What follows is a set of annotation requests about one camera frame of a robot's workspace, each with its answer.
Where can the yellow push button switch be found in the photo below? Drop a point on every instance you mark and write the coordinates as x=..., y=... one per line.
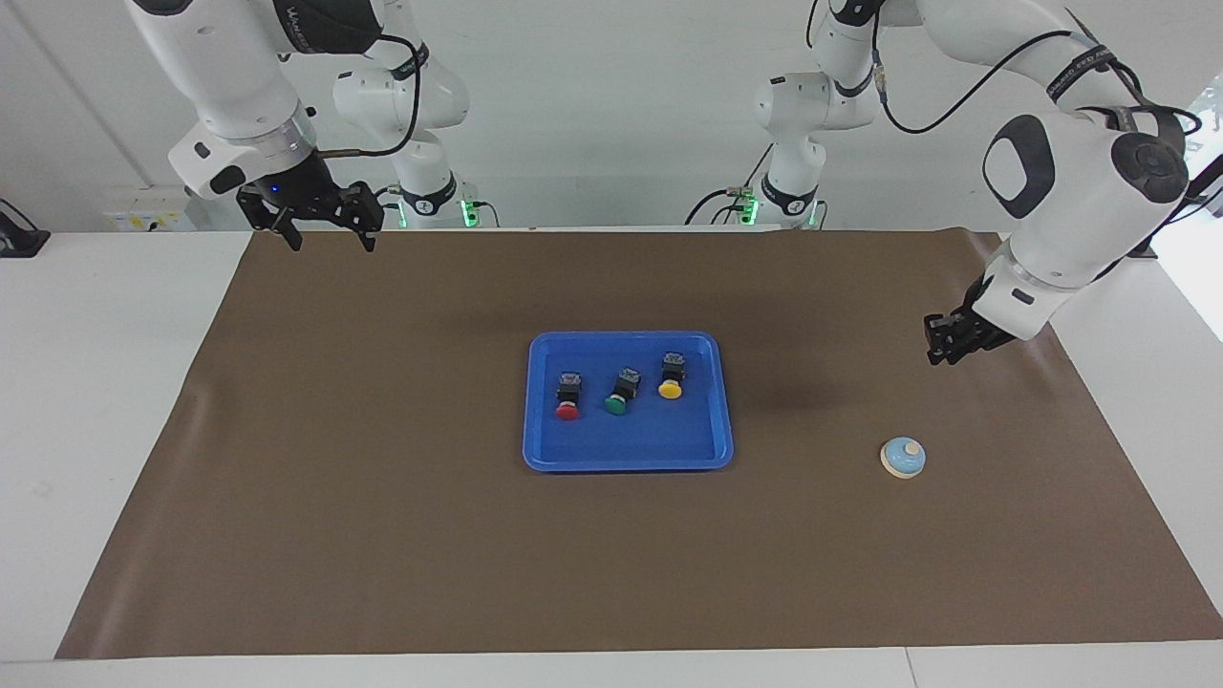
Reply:
x=671, y=388

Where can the white wall socket box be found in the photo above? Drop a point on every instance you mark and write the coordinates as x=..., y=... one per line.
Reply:
x=151, y=208

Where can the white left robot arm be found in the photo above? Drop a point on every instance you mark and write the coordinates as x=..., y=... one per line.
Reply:
x=1070, y=210

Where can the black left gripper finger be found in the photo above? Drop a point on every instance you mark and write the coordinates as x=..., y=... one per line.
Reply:
x=955, y=354
x=936, y=336

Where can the light blue service bell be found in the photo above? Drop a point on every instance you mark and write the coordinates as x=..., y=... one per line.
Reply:
x=902, y=460

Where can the black stand base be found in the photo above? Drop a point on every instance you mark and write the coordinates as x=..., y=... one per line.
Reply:
x=21, y=241

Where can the red push button switch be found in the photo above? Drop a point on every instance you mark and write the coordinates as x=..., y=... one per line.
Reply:
x=568, y=409

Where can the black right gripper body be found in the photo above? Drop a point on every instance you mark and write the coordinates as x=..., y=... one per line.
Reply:
x=306, y=191

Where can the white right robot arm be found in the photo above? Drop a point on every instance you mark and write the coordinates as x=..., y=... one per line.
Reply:
x=239, y=86

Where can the green push button switch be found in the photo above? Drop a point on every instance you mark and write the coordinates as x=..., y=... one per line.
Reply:
x=616, y=405

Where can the black stand with pole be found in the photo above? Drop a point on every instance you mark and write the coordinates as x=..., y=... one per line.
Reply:
x=1210, y=178

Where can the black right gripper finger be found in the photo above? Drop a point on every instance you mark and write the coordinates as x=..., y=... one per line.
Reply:
x=369, y=229
x=289, y=229

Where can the blue plastic tray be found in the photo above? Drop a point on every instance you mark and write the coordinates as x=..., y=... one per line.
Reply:
x=631, y=444

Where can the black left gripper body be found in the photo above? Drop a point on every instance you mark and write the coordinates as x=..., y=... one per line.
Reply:
x=984, y=325

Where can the brown table mat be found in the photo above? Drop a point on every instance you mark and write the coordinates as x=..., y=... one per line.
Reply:
x=382, y=554

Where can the bright window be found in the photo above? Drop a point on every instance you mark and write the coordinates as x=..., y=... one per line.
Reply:
x=1212, y=107

